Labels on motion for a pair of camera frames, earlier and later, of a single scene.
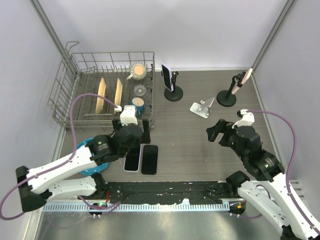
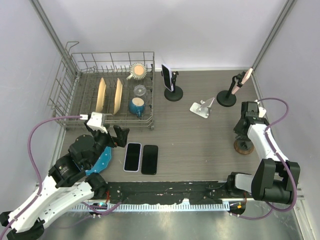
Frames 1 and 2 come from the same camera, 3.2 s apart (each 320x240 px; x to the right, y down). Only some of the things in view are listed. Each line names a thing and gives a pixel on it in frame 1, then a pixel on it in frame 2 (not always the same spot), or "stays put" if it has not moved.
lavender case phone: [132, 158] stays put
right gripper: [220, 126] -> [237, 131]
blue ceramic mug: [139, 103] stays put
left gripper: [145, 139] -> [121, 138]
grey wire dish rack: [97, 89] stays put
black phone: [149, 164] stays put
